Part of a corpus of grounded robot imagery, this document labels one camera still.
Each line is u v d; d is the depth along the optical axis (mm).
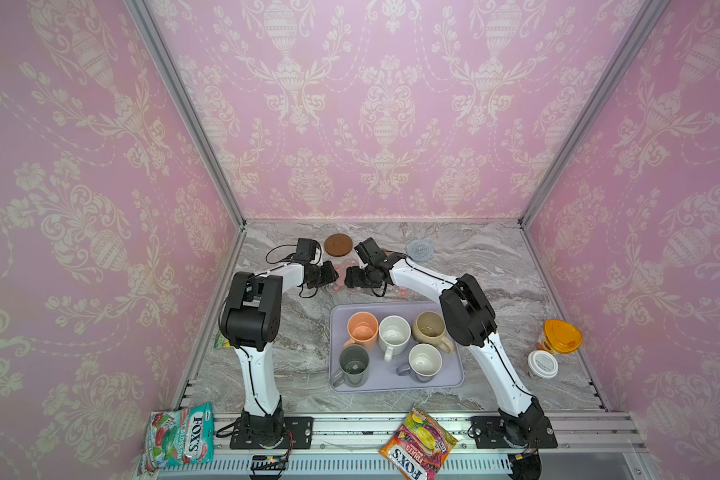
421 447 699
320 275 901
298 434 739
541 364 790
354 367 831
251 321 540
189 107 867
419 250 1124
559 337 797
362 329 894
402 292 725
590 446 760
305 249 835
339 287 1021
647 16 690
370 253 826
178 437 714
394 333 891
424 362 845
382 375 830
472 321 607
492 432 729
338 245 1124
